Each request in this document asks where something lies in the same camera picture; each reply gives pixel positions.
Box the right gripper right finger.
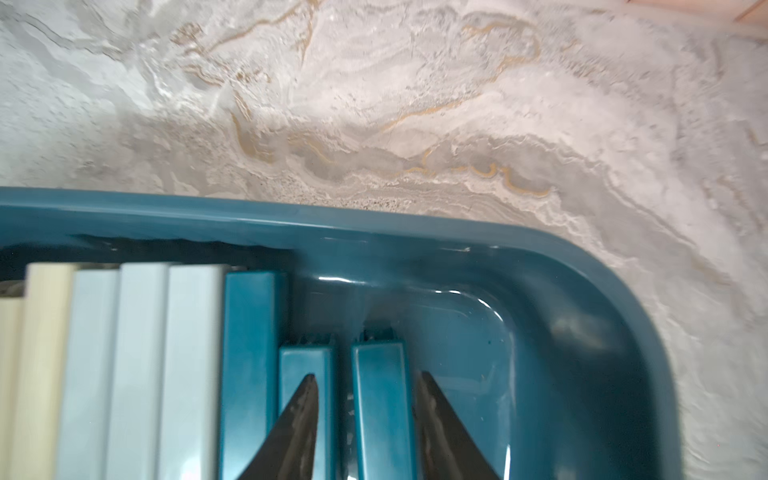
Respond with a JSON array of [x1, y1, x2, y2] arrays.
[[414, 371, 500, 480]]

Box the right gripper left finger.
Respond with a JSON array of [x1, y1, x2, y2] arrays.
[[239, 374, 319, 480]]

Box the teal pruning pliers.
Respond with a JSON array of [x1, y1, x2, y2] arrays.
[[351, 340, 418, 479], [219, 271, 286, 479], [278, 344, 338, 479]]

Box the beige pruning pliers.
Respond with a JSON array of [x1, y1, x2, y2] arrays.
[[9, 263, 79, 479], [1, 297, 24, 479]]

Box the teal plastic storage box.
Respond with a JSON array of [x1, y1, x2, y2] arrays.
[[1, 187, 682, 479]]

